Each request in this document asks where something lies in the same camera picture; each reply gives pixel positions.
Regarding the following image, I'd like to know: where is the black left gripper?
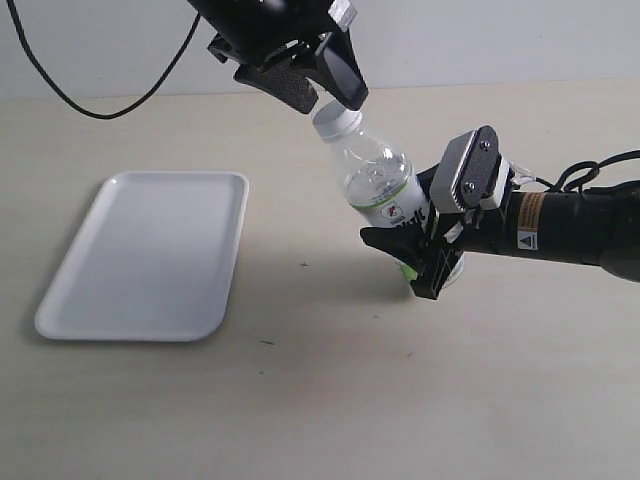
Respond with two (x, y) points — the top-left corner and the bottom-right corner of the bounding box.
(189, 0), (369, 114)

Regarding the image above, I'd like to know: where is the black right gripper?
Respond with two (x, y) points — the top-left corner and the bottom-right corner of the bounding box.
(359, 163), (515, 300)

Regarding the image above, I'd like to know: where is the clear plastic water bottle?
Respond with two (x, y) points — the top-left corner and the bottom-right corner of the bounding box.
(319, 119), (469, 294)

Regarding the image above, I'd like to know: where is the white bottle cap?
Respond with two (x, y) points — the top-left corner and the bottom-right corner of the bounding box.
(312, 100), (363, 143)

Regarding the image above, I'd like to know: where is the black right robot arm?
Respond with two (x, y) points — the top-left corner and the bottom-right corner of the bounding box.
(360, 160), (639, 300)

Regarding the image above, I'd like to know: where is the white rectangular plastic tray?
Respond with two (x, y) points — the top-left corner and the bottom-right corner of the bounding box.
(34, 171), (250, 342)

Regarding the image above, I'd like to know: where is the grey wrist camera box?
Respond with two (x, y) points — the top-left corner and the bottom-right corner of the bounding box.
(429, 125), (510, 214)

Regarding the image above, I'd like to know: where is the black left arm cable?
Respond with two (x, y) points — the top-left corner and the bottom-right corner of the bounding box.
(3, 0), (204, 120)

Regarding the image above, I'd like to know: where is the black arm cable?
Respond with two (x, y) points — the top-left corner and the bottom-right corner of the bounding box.
(529, 148), (640, 194)
(3, 0), (204, 120)

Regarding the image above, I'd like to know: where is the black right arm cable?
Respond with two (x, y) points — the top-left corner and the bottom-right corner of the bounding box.
(529, 148), (640, 194)

